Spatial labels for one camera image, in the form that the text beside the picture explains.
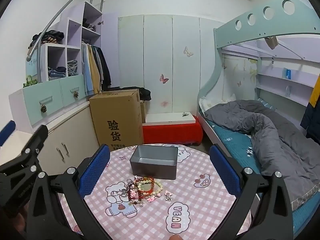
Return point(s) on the red storage bench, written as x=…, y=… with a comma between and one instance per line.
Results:
x=174, y=134

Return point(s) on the teal drawer cabinet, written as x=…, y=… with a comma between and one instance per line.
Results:
x=44, y=102

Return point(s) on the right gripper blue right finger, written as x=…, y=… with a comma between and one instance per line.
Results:
x=238, y=183

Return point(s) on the hanging clothes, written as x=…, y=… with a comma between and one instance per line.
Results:
x=97, y=78

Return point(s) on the pink checkered tablecloth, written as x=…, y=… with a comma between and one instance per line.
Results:
x=199, y=203

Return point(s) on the grey duvet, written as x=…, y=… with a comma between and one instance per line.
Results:
x=278, y=144

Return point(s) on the teal bunk bed frame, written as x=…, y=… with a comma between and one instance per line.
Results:
x=235, y=74

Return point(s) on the cream lower cabinet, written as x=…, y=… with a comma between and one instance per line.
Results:
x=71, y=138

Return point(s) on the purple wall shelves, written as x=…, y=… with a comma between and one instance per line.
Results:
x=288, y=73

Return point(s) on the pink butterfly sticker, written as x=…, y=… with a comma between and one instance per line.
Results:
x=163, y=79

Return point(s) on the tall cardboard box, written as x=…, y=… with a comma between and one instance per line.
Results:
x=117, y=118

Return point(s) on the purple stair shelf unit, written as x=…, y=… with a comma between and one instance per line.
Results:
x=77, y=25

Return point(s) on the white wardrobe doors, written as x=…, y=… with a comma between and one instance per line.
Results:
x=179, y=47

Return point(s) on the teal bed sheet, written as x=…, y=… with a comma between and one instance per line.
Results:
x=240, y=148

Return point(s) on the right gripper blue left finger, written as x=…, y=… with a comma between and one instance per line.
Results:
x=79, y=184

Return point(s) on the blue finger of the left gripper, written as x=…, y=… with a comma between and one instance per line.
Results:
x=6, y=132

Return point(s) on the grey metal tin box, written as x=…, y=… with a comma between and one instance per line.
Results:
x=158, y=162

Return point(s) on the pink bow hair clip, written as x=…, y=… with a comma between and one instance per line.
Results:
x=168, y=196

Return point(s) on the pink bear charm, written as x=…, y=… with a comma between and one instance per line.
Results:
x=151, y=199

